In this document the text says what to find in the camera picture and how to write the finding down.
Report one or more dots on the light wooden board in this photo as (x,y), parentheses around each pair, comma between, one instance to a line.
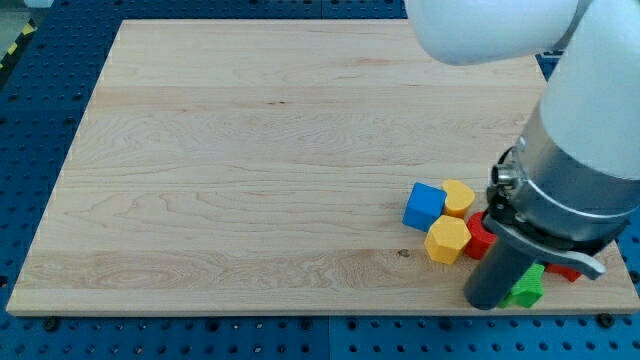
(262,167)

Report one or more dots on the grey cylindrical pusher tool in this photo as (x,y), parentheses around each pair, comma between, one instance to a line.
(499,270)

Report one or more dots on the yellow hexagon block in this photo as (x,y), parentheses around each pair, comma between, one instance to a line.
(446,239)

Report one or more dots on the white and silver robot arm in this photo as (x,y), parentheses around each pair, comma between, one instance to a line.
(569,184)

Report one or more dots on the red block behind tool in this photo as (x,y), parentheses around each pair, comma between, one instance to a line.
(569,274)

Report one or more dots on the blue cube block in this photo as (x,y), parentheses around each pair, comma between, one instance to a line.
(424,206)

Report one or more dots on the yellow heart block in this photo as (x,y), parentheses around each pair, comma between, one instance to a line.
(459,198)

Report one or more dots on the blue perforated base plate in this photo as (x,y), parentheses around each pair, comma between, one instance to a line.
(51,60)

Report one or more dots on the green star block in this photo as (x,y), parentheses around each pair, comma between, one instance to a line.
(527,290)

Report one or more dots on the red cylinder block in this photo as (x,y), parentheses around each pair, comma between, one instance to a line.
(481,238)

